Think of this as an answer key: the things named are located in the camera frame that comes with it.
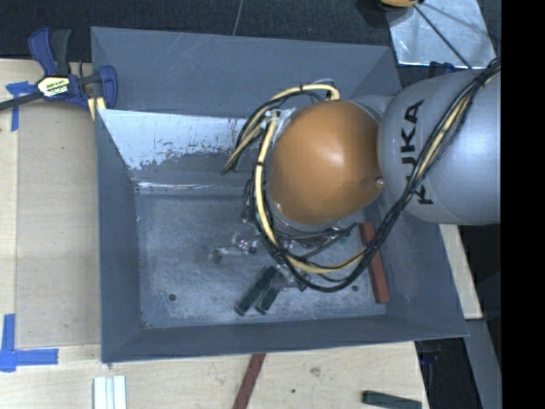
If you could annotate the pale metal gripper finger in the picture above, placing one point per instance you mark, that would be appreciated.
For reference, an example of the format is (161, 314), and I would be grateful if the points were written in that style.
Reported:
(232, 251)
(286, 280)

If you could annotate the dark green flat block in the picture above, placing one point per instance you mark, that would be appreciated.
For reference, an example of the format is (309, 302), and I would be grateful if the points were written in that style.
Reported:
(267, 303)
(389, 400)
(254, 290)

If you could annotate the grey metal bin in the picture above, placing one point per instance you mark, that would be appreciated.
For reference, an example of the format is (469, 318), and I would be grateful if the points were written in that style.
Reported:
(196, 245)

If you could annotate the red-brown flat block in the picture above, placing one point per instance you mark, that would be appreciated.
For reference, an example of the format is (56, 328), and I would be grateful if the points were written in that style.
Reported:
(249, 381)
(376, 271)

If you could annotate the pale wood flat board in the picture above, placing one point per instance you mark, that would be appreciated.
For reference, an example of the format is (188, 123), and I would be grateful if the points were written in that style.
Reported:
(55, 228)

